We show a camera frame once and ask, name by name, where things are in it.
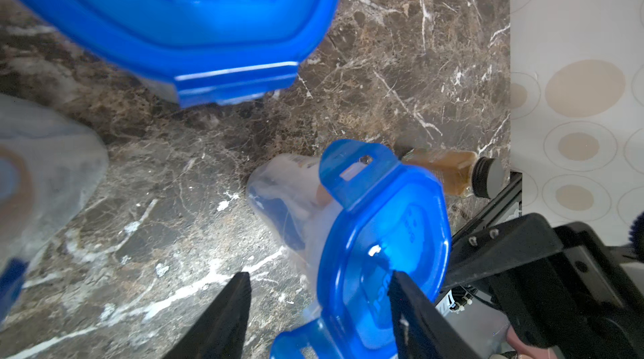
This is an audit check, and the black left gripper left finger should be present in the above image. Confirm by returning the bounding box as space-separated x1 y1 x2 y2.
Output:
165 272 252 358

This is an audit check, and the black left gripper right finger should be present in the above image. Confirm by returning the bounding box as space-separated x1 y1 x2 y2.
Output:
388 271 480 359

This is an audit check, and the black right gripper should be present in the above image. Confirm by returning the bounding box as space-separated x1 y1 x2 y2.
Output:
443 213 643 358

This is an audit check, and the blue lid container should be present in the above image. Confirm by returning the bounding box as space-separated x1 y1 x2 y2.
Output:
1 95 108 318
20 0 340 108
247 139 451 358

